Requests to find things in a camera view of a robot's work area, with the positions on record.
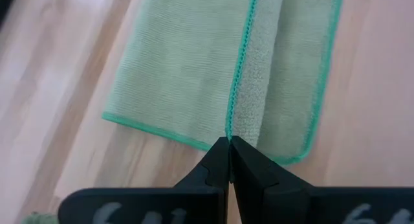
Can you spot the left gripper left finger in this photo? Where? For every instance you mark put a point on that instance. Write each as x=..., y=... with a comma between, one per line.
x=194, y=204

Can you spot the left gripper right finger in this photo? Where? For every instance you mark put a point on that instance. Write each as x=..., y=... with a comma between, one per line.
x=291, y=204

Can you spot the pale green microfiber towel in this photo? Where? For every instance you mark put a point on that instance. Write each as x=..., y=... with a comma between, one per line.
x=181, y=72

